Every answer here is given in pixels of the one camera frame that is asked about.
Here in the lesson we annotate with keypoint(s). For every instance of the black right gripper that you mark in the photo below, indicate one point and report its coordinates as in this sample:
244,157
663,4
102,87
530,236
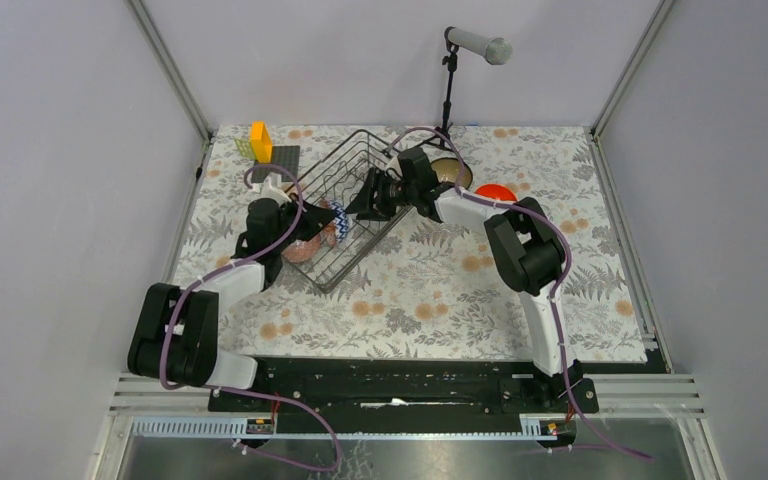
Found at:
365,205

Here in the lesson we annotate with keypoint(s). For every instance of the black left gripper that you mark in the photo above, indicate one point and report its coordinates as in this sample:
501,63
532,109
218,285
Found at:
314,219

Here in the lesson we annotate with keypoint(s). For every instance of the black wire dish rack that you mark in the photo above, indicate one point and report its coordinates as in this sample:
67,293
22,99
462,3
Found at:
333,176

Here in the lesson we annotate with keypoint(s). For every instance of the dark teal bowl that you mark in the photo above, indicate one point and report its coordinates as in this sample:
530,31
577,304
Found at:
448,169

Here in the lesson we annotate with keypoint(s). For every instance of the solid orange bowl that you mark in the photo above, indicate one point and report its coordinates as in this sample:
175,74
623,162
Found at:
496,192

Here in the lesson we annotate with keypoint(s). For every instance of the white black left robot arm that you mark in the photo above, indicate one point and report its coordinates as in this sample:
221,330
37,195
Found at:
176,336

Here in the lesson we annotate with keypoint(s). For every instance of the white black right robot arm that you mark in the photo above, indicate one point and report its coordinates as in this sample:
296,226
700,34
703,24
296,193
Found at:
529,253

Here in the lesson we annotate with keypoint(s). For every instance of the pink patterned bowl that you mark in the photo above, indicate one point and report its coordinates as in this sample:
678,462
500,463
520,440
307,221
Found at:
304,250

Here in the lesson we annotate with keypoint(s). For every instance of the orange toy block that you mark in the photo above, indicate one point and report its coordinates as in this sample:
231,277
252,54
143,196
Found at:
260,142

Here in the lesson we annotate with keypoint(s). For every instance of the yellow-green small grid plate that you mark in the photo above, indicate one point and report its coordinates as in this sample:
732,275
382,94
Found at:
244,148

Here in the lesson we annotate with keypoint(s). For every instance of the black microphone tripod stand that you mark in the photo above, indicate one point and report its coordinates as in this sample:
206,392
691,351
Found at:
438,141

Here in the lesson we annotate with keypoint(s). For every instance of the grey microphone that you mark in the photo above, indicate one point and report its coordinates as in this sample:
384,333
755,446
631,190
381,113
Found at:
495,51

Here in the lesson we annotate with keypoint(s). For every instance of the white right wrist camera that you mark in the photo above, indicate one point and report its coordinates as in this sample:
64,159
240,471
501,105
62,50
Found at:
393,166

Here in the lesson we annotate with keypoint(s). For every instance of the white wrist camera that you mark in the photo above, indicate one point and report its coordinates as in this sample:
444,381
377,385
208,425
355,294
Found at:
271,188
393,166

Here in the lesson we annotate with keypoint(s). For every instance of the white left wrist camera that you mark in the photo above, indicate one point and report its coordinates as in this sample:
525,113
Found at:
271,188

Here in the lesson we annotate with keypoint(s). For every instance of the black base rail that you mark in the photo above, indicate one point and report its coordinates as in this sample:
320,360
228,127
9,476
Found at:
413,396

